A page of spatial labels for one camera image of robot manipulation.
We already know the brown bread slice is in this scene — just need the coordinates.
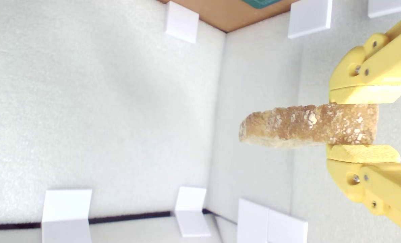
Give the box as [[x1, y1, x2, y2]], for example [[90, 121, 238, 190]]
[[238, 103, 379, 149]]

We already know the green cutting mat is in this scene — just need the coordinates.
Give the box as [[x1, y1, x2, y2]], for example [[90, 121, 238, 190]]
[[241, 0, 284, 9]]

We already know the white wall clip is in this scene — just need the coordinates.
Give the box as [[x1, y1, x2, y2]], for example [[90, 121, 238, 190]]
[[287, 0, 333, 39], [174, 187, 211, 238], [165, 1, 200, 44], [41, 189, 93, 243]]

